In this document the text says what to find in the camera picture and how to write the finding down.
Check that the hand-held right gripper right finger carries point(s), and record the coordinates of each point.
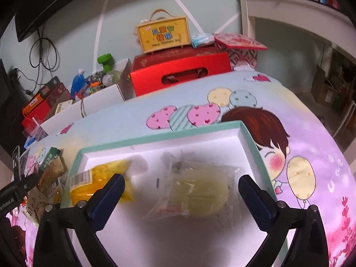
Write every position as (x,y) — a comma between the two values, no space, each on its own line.
(256,200)

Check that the flat red patterned box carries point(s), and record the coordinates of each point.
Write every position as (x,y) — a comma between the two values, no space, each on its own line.
(239,41)

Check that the dark brown box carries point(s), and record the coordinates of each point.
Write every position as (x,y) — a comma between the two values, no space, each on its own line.
(54,91)

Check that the light blue tissue pack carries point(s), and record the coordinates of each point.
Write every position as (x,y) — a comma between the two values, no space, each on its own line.
(201,40)

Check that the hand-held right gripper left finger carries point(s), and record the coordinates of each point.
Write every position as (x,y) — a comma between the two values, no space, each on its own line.
(107,200)

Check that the clear acrylic piece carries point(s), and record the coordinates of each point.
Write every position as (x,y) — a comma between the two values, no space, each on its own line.
(17,161)

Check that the orange red box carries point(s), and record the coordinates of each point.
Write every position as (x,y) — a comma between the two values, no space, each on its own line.
(33,104)

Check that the white box with teal rim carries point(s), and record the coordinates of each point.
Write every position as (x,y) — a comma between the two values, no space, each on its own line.
(194,144)

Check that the small yellow green box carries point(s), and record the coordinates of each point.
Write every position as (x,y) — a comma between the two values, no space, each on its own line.
(62,108)

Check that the white desk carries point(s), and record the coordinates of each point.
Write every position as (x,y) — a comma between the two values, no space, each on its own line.
(292,8)

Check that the white cardboard box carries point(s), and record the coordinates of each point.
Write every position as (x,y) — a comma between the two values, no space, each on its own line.
(103,100)

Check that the black television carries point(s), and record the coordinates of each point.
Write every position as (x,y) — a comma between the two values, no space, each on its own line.
(55,0)

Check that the yellow snack packet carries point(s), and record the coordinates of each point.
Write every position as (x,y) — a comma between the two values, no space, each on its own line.
(91,178)

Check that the gold brown snack packet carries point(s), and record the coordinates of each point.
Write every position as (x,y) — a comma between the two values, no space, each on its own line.
(52,178)

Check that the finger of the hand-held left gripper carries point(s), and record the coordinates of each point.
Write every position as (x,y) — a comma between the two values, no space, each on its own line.
(29,182)

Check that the red gift box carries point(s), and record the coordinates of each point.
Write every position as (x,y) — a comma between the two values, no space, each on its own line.
(180,66)

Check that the red white patterned box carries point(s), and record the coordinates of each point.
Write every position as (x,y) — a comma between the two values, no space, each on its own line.
(244,57)

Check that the clear pastry packet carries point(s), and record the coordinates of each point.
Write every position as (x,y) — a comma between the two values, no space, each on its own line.
(194,189)

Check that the brown cardboard box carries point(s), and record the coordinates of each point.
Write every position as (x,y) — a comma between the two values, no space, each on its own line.
(322,86)

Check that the clear plastic box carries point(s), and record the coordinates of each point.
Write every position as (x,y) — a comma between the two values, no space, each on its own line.
(36,132)

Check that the clear bottle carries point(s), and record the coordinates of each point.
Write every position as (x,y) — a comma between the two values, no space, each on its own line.
(111,78)

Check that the green snack packet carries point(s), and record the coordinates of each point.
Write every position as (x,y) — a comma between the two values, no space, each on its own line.
(50,158)

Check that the small red box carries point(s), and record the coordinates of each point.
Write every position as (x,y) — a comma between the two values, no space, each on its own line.
(29,125)

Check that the blue bottle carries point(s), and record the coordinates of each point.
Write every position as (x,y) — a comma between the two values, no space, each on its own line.
(78,83)

